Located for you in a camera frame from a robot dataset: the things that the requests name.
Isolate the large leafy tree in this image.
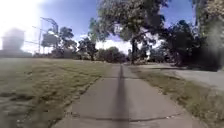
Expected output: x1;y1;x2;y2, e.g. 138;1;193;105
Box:
88;0;171;65

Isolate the grey concrete sidewalk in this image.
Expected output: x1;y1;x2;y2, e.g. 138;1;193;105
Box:
51;63;209;128

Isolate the pale building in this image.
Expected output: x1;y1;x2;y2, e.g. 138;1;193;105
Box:
0;27;33;59

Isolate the wide grass field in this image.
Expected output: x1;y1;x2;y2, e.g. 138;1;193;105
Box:
0;57;114;128

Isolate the dark group of trees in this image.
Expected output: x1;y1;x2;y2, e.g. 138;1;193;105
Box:
159;0;224;72

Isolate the tall mesh fence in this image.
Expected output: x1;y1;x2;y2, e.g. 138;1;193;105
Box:
31;16;60;55

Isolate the row of trees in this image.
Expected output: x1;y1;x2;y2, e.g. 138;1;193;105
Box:
40;26;129;64

